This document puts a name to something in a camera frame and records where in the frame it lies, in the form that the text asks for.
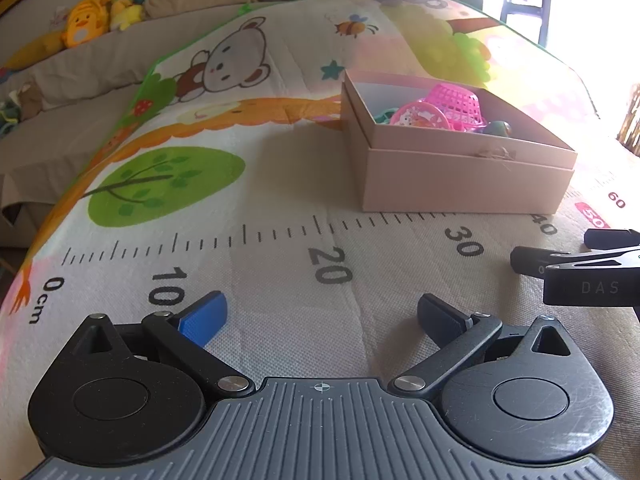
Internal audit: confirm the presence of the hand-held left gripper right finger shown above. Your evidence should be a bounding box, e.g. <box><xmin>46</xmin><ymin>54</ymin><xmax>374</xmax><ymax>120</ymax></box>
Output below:
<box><xmin>392</xmin><ymin>293</ymin><xmax>577</xmax><ymax>396</ymax></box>

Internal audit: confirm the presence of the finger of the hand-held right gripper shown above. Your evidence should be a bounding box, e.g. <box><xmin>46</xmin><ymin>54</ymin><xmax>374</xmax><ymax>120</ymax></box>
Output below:
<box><xmin>583</xmin><ymin>228</ymin><xmax>640</xmax><ymax>251</ymax></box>
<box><xmin>510</xmin><ymin>245</ymin><xmax>640</xmax><ymax>277</ymax></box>

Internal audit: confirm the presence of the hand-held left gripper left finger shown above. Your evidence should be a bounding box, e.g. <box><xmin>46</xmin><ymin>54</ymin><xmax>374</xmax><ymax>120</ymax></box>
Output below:
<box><xmin>74</xmin><ymin>290</ymin><xmax>254</xmax><ymax>397</ymax></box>

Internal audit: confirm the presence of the pink cardboard box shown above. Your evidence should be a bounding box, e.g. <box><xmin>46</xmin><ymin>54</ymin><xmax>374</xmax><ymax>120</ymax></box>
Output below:
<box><xmin>340</xmin><ymin>69</ymin><xmax>579</xmax><ymax>215</ymax></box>

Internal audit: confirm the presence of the pink plastic basket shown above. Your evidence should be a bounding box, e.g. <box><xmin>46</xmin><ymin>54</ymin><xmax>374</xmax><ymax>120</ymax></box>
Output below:
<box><xmin>424</xmin><ymin>83</ymin><xmax>489</xmax><ymax>134</ymax></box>

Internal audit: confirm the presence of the pink round toy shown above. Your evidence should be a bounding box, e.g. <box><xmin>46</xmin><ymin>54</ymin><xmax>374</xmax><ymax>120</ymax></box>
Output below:
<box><xmin>388</xmin><ymin>101</ymin><xmax>452</xmax><ymax>130</ymax></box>

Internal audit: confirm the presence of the wicker basket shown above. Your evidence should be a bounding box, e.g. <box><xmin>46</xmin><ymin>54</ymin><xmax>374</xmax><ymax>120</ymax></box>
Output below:
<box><xmin>616</xmin><ymin>83</ymin><xmax>640</xmax><ymax>155</ymax></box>

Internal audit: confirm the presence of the grey sofa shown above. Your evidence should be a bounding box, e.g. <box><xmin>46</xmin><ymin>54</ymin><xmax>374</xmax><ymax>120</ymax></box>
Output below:
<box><xmin>0</xmin><ymin>0</ymin><xmax>261</xmax><ymax>250</ymax></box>

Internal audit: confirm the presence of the brown plush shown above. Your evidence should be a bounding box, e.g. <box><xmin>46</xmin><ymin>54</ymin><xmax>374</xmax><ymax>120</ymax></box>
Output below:
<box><xmin>9</xmin><ymin>81</ymin><xmax>44</xmax><ymax>122</ymax></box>

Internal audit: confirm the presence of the green fabric toy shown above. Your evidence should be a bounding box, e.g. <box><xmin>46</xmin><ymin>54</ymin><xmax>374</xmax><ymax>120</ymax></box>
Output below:
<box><xmin>0</xmin><ymin>99</ymin><xmax>22</xmax><ymax>137</ymax></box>

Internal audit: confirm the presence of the small white yellow plush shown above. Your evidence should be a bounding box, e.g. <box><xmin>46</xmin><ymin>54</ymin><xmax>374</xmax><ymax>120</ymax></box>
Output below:
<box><xmin>97</xmin><ymin>0</ymin><xmax>147</xmax><ymax>32</ymax></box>

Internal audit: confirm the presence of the yellow striped plush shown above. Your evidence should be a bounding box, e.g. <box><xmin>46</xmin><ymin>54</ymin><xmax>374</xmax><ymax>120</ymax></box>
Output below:
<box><xmin>61</xmin><ymin>0</ymin><xmax>112</xmax><ymax>51</ymax></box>

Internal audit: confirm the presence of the long yellow plush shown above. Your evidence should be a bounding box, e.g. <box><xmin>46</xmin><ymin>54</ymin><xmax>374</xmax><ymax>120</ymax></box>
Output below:
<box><xmin>1</xmin><ymin>29</ymin><xmax>67</xmax><ymax>72</ymax></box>

